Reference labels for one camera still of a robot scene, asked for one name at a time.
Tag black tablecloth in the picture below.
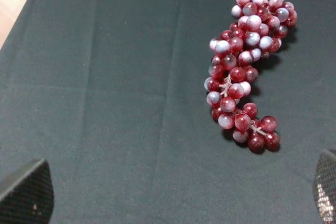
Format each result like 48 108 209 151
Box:
1 0 335 223

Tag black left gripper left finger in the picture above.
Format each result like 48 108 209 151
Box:
1 158 54 224

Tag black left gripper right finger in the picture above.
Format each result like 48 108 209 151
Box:
313 150 335 223

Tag red artificial grape bunch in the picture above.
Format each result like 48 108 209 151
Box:
204 0 298 154

